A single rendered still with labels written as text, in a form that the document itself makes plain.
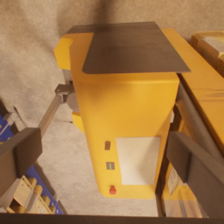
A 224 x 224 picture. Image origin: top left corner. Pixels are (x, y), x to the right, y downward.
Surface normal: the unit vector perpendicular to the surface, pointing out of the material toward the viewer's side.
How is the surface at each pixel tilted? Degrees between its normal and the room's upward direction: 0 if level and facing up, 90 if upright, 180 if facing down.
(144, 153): 0
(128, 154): 0
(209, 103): 90
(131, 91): 0
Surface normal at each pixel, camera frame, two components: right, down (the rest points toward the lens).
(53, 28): -0.06, 0.63
